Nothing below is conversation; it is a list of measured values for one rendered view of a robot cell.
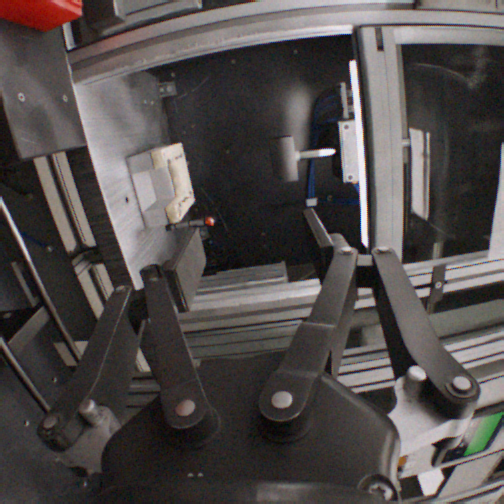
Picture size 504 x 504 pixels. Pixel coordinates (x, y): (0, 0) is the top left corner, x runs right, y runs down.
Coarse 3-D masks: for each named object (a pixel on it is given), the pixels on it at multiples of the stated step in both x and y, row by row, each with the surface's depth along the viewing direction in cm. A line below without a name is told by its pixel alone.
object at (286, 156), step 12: (276, 144) 55; (288, 144) 55; (276, 156) 56; (288, 156) 56; (300, 156) 58; (312, 156) 58; (324, 156) 58; (276, 168) 57; (288, 168) 57; (276, 180) 58; (288, 180) 58
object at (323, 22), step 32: (288, 0) 30; (320, 0) 30; (352, 0) 30; (384, 0) 30; (128, 32) 32; (160, 32) 32; (224, 32) 32; (256, 32) 32; (288, 32) 32; (96, 64) 33; (128, 64) 34; (160, 64) 37; (256, 288) 52; (416, 288) 48; (448, 288) 47; (224, 320) 50; (256, 320) 50
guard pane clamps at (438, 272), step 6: (444, 264) 45; (432, 270) 45; (438, 270) 45; (444, 270) 45; (432, 276) 46; (438, 276) 46; (444, 276) 46; (432, 282) 46; (438, 282) 46; (444, 282) 46; (432, 288) 46; (438, 288) 46; (432, 294) 47; (438, 294) 47; (432, 300) 48; (438, 300) 48
